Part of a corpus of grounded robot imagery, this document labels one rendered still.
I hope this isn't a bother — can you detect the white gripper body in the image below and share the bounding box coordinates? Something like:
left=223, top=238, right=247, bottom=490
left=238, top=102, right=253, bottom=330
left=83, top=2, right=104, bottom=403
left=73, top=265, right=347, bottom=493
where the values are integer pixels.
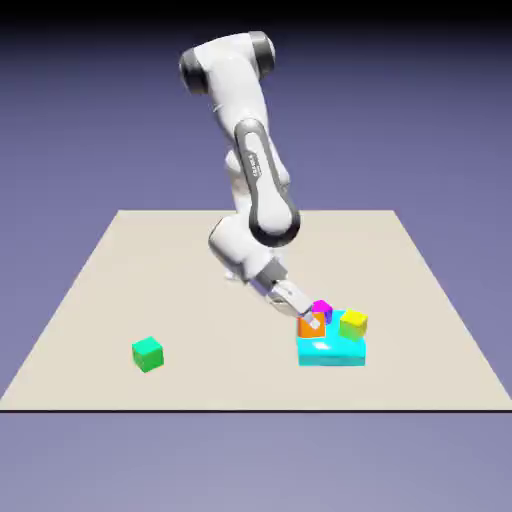
left=266, top=280, right=314, bottom=319

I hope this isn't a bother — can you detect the small magenta cube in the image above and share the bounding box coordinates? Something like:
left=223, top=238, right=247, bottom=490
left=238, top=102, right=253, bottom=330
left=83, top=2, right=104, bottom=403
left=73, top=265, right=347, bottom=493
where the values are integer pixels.
left=310, top=299, right=334, bottom=326

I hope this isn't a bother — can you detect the small yellow cube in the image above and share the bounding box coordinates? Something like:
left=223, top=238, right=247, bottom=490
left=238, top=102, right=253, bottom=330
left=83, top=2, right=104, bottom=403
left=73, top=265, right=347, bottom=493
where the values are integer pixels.
left=338, top=308, right=369, bottom=343

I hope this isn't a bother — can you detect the large cyan box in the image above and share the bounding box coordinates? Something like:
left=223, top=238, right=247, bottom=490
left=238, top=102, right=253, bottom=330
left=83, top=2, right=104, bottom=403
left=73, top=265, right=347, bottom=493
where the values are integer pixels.
left=296, top=309, right=367, bottom=368

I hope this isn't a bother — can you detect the small orange cube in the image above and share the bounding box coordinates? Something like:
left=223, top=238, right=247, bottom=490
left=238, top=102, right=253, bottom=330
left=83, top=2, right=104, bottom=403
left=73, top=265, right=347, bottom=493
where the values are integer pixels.
left=296, top=311, right=327, bottom=340

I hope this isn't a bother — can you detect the small green cube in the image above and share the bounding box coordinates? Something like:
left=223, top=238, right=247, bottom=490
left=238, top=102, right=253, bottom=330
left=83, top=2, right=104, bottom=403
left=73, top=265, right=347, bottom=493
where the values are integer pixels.
left=131, top=335, right=166, bottom=374

